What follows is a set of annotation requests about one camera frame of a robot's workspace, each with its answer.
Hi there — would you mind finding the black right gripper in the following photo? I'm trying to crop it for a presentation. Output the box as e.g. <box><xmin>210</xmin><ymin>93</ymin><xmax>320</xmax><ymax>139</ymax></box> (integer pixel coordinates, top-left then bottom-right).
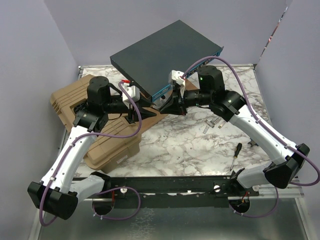
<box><xmin>159</xmin><ymin>86</ymin><xmax>213</xmax><ymax>116</ymax></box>

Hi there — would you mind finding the dark grey network switch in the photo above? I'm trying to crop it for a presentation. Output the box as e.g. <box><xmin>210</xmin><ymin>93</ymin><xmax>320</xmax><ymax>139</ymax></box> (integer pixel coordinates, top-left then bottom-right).
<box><xmin>110</xmin><ymin>20</ymin><xmax>223</xmax><ymax>102</ymax></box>

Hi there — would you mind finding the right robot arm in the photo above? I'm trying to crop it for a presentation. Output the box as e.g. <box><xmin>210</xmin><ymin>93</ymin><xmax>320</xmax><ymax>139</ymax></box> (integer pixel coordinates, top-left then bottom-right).
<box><xmin>160</xmin><ymin>65</ymin><xmax>310</xmax><ymax>196</ymax></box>

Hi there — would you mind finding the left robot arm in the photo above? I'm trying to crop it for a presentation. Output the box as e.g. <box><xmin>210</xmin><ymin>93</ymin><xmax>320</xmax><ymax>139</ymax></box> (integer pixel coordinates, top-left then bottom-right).
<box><xmin>27</xmin><ymin>76</ymin><xmax>156</xmax><ymax>227</ymax></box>

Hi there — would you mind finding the wooden base board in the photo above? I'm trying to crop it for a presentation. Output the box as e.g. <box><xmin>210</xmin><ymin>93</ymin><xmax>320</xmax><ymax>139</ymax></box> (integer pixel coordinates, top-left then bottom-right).
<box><xmin>139</xmin><ymin>81</ymin><xmax>201</xmax><ymax>132</ymax></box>

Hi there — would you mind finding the tan plastic tool case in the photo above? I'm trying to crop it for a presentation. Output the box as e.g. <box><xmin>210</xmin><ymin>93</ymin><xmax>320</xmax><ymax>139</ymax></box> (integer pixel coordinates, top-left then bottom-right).
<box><xmin>50</xmin><ymin>74</ymin><xmax>142</xmax><ymax>173</ymax></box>

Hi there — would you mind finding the silver SFP module on table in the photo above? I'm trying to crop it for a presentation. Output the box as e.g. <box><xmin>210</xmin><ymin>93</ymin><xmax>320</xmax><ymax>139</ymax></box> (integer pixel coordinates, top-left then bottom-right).
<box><xmin>205</xmin><ymin>120</ymin><xmax>215</xmax><ymax>128</ymax></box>

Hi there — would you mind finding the black yellow screwdriver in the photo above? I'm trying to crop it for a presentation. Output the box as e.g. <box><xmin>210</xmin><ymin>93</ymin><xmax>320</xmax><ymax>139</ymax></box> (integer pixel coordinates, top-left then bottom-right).
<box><xmin>229</xmin><ymin>142</ymin><xmax>243</xmax><ymax>171</ymax></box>

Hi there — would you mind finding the silver metal switch stand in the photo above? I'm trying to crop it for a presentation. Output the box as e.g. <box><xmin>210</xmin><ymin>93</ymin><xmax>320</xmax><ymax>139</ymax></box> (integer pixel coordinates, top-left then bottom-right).
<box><xmin>158</xmin><ymin>95</ymin><xmax>168</xmax><ymax>104</ymax></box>

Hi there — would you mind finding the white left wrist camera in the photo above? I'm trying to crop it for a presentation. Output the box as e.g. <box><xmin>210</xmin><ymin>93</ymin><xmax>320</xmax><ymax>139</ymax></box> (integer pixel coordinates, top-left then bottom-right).
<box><xmin>121</xmin><ymin>79</ymin><xmax>141</xmax><ymax>108</ymax></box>

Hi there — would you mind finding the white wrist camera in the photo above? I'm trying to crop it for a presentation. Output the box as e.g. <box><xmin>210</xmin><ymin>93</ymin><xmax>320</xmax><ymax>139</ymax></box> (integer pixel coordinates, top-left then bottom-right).
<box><xmin>121</xmin><ymin>79</ymin><xmax>141</xmax><ymax>108</ymax></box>
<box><xmin>168</xmin><ymin>70</ymin><xmax>186</xmax><ymax>96</ymax></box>

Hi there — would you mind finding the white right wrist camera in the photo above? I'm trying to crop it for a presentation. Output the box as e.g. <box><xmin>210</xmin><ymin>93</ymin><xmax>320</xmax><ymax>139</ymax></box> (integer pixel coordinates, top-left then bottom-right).
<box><xmin>168</xmin><ymin>70</ymin><xmax>186</xmax><ymax>96</ymax></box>

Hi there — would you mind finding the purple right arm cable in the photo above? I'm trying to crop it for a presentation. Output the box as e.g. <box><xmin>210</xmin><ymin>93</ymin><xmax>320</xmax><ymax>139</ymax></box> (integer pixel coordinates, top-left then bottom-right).
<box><xmin>181</xmin><ymin>55</ymin><xmax>320</xmax><ymax>187</ymax></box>

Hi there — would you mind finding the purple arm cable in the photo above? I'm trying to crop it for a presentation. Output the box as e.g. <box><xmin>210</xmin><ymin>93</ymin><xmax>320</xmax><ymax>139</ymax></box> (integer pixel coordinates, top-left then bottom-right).
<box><xmin>181</xmin><ymin>55</ymin><xmax>320</xmax><ymax>187</ymax></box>
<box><xmin>38</xmin><ymin>81</ymin><xmax>143</xmax><ymax>227</ymax></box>

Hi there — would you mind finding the black metal mounting rail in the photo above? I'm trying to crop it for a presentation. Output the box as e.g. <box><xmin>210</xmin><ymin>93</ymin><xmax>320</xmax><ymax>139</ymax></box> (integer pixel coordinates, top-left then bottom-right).
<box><xmin>97</xmin><ymin>175</ymin><xmax>259</xmax><ymax>209</ymax></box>

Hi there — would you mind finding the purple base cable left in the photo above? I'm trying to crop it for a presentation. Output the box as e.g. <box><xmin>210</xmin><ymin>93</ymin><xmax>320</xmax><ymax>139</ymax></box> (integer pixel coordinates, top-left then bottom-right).
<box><xmin>92</xmin><ymin>186</ymin><xmax>142</xmax><ymax>222</ymax></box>

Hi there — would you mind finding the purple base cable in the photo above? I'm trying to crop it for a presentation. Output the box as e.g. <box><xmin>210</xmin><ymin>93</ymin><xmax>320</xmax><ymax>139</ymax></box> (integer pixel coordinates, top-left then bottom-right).
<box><xmin>92</xmin><ymin>186</ymin><xmax>142</xmax><ymax>222</ymax></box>
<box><xmin>230</xmin><ymin>187</ymin><xmax>280</xmax><ymax>218</ymax></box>

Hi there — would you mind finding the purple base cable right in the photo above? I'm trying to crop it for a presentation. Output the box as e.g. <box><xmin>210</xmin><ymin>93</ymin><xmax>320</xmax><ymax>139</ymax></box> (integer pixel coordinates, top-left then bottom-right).
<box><xmin>230</xmin><ymin>187</ymin><xmax>280</xmax><ymax>218</ymax></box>

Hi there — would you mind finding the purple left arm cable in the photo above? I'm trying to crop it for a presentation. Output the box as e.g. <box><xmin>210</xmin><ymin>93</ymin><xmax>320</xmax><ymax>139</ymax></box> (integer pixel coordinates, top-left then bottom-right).
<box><xmin>38</xmin><ymin>81</ymin><xmax>143</xmax><ymax>227</ymax></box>

